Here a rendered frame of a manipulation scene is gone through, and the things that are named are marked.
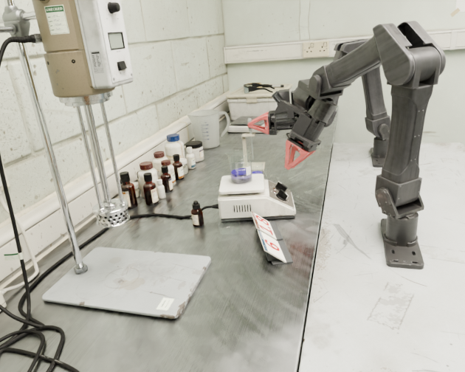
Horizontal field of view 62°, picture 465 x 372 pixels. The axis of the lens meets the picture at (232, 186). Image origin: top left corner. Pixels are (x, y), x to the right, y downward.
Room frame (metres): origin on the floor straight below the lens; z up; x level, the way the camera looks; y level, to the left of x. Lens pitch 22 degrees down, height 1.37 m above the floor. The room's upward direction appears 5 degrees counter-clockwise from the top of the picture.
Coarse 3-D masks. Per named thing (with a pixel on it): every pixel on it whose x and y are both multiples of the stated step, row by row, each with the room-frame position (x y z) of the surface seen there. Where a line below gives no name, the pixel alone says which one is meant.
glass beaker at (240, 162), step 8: (232, 152) 1.01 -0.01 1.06; (240, 152) 1.02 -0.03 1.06; (248, 152) 1.01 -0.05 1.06; (232, 160) 0.97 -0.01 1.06; (240, 160) 0.96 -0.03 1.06; (248, 160) 0.97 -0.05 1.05; (232, 168) 0.97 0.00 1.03; (240, 168) 0.96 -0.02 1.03; (248, 168) 0.97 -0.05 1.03; (232, 176) 0.97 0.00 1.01; (240, 176) 0.96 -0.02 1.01; (248, 176) 0.97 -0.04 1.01; (240, 184) 0.96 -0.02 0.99
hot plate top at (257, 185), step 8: (224, 176) 1.03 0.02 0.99; (256, 176) 1.01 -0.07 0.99; (224, 184) 0.98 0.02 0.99; (232, 184) 0.97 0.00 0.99; (248, 184) 0.96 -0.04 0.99; (256, 184) 0.96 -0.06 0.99; (224, 192) 0.92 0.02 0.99; (232, 192) 0.92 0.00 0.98; (240, 192) 0.92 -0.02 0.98; (248, 192) 0.92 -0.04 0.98; (256, 192) 0.92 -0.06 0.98
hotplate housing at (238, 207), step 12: (264, 180) 1.03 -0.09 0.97; (264, 192) 0.94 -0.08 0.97; (216, 204) 0.96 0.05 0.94; (228, 204) 0.92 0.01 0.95; (240, 204) 0.92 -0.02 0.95; (252, 204) 0.91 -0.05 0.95; (264, 204) 0.91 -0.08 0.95; (276, 204) 0.91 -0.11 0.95; (228, 216) 0.92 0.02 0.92; (240, 216) 0.92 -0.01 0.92; (264, 216) 0.92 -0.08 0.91; (276, 216) 0.91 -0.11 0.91; (288, 216) 0.91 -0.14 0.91
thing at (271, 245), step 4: (264, 236) 0.77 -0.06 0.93; (268, 236) 0.79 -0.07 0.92; (264, 240) 0.75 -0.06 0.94; (268, 240) 0.76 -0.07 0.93; (272, 240) 0.78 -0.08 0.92; (268, 244) 0.74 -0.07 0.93; (272, 244) 0.75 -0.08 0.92; (276, 244) 0.77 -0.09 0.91; (268, 248) 0.72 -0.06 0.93; (272, 248) 0.73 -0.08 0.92; (276, 248) 0.75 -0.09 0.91; (272, 252) 0.71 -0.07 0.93; (276, 252) 0.72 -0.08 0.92; (280, 252) 0.74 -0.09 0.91; (280, 256) 0.72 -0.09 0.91
